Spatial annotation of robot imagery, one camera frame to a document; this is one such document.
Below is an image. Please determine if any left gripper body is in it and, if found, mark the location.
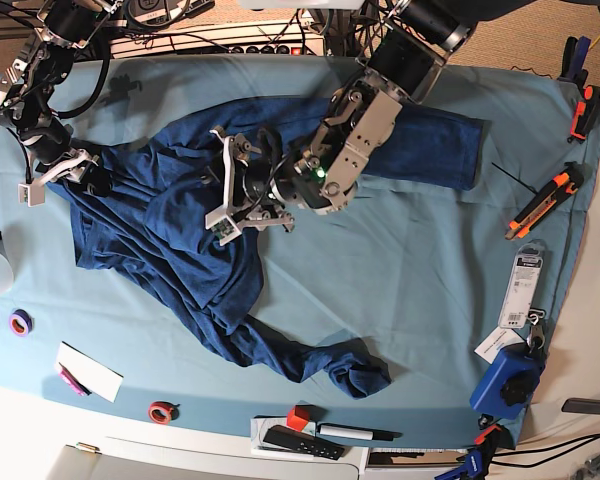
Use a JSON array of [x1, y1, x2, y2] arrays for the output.
[[209, 126, 295, 237]]

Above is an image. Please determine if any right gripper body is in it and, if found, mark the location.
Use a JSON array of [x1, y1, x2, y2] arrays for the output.
[[22, 148, 100, 186]]

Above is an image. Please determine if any dark blue t-shirt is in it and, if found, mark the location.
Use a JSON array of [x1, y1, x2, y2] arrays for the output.
[[47, 95, 484, 400]]

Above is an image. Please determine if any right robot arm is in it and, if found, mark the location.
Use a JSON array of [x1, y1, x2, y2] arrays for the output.
[[0, 1, 124, 207]]

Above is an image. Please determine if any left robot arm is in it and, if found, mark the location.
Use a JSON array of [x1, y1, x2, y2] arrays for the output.
[[205, 1, 524, 244]]

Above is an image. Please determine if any light blue table cloth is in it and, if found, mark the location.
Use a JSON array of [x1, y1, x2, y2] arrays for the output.
[[0, 55, 600, 448]]

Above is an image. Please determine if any purple tape roll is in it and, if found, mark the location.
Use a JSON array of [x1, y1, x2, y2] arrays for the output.
[[9, 309, 33, 337]]

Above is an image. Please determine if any white paper card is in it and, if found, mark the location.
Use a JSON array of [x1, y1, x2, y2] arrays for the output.
[[55, 342, 123, 403]]

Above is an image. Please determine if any red tape roll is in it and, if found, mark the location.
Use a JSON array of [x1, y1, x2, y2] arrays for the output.
[[147, 401, 179, 425]]

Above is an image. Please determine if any power strip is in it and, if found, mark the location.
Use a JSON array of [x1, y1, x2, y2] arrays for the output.
[[110, 20, 325, 59]]

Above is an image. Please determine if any red cube block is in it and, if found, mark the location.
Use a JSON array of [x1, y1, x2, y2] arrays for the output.
[[286, 405, 311, 432]]

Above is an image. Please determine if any pink marker pen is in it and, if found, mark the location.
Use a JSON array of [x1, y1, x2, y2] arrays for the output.
[[58, 364, 92, 397]]

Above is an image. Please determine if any black remote control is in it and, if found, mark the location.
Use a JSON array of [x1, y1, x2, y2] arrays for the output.
[[264, 425, 346, 460]]

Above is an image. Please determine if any white marker pen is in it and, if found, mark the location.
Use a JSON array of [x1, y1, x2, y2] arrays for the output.
[[317, 423, 400, 442]]

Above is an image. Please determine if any white label card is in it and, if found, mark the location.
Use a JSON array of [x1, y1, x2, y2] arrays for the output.
[[474, 327, 525, 364]]

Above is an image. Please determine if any packaged tool blister pack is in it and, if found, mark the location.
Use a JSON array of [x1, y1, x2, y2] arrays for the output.
[[498, 242, 545, 329]]

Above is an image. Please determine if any black zip tie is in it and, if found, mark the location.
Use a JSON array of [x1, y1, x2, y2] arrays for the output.
[[490, 160, 538, 193]]

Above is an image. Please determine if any orange black utility knife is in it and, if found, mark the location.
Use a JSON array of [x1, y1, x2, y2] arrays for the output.
[[505, 162, 584, 240]]

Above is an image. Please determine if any blue box with knob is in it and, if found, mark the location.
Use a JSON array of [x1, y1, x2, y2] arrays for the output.
[[469, 344, 547, 420]]

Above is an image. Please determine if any orange clamp bottom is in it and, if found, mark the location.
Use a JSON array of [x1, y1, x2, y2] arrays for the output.
[[474, 424, 502, 446]]

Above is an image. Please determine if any blue spring clamp bottom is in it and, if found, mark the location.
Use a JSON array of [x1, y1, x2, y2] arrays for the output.
[[434, 449, 492, 480]]

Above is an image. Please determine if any blue spring clamp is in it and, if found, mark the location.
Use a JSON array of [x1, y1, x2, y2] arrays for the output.
[[434, 449, 492, 480], [558, 36, 591, 84]]

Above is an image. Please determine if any orange black clamp top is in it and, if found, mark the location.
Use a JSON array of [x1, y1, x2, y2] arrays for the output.
[[567, 85, 600, 143]]

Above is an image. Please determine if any blue spring clamp top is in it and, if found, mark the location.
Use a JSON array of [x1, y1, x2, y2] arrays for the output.
[[558, 36, 591, 84]]

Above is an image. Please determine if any black phone device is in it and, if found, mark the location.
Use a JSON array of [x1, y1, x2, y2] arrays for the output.
[[561, 398, 600, 415]]

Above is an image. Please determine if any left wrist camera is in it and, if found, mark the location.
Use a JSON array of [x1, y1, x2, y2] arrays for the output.
[[205, 211, 242, 246]]

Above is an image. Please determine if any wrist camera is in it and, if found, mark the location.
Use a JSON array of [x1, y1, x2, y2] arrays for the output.
[[17, 183, 45, 207], [205, 211, 242, 246]]

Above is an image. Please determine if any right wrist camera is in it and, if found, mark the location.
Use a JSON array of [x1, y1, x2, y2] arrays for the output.
[[17, 183, 45, 207]]

